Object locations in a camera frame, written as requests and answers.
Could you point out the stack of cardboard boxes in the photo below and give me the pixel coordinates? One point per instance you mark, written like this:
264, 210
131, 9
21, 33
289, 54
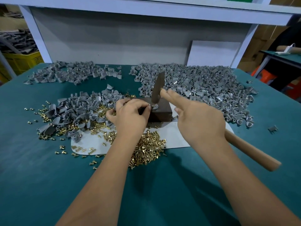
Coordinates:
261, 42

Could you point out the person's right hand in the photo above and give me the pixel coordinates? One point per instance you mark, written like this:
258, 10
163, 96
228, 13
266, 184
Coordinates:
202, 124

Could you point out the person's left thumb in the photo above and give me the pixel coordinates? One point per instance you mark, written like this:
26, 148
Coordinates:
146, 112

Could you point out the white paper sheet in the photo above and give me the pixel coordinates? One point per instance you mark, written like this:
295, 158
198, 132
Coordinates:
171, 136

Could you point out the person's left forearm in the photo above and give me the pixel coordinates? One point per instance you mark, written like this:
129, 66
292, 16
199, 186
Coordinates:
103, 185

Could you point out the person's left hand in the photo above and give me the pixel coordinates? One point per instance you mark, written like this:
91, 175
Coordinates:
128, 120

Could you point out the flat spread of grey parts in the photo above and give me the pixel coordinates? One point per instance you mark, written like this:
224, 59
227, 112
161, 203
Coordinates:
75, 72

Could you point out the dark metal anvil block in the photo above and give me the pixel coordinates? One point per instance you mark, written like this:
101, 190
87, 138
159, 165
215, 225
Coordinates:
162, 114

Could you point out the person's right forearm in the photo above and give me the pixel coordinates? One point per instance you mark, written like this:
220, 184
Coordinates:
239, 185

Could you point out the medium pile of grey parts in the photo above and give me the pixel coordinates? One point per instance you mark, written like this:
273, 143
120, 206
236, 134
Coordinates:
80, 110

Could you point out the pile of brass rivets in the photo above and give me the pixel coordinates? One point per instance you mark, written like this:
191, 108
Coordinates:
146, 149

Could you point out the white tape dispenser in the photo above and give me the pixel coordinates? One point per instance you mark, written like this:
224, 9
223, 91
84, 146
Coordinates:
285, 50

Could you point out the large pile of grey parts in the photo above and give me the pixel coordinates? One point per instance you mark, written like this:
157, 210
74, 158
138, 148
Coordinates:
202, 87

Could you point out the small grey riveted part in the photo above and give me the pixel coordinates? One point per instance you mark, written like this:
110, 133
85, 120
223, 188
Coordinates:
154, 106

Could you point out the red plastic stool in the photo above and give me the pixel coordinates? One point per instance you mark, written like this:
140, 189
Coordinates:
294, 90

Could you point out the green topped side table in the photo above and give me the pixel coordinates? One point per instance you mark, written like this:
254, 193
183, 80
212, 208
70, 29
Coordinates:
287, 59

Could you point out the person's right thumb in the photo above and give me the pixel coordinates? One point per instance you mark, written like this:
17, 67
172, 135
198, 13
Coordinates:
178, 111

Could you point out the yellow plastic crate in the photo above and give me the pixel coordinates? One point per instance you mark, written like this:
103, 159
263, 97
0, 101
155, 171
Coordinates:
23, 62

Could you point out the orange plastic stool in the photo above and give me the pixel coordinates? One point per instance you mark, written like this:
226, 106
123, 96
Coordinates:
264, 75

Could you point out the white shelf frame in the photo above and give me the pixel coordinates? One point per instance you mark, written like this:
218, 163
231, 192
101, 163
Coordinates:
145, 10

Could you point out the heap of grey parts in crate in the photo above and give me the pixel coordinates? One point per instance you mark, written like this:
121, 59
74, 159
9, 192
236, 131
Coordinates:
18, 42

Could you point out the cardboard tube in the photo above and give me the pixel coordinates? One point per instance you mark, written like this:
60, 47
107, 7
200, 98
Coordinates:
297, 49

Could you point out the white board panel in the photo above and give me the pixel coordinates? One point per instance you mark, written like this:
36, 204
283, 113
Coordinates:
212, 54

